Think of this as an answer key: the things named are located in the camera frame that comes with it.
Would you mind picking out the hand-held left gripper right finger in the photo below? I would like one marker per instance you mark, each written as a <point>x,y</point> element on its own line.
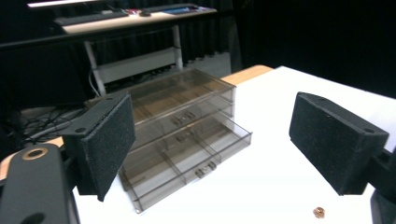
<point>327,140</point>

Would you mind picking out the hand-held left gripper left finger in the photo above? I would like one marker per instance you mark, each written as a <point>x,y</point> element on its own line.
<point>106,149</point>

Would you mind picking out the clear grey plastic drawer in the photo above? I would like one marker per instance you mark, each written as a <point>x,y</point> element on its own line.
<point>186,155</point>

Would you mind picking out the clear grey plastic drawer cabinet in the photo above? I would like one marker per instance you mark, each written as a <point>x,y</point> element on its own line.
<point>174,93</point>

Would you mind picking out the desk with white legs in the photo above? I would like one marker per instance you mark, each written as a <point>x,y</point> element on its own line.
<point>134,65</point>

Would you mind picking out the black keyboard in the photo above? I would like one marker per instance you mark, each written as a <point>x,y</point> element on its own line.
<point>90,17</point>

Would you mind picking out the black computer mouse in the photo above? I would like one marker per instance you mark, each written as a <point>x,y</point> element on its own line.
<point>144,13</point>

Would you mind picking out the monitor with light edge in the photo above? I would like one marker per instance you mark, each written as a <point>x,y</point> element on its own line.
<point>59,3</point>

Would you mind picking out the blue flat item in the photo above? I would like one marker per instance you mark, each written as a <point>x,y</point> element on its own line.
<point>180,10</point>

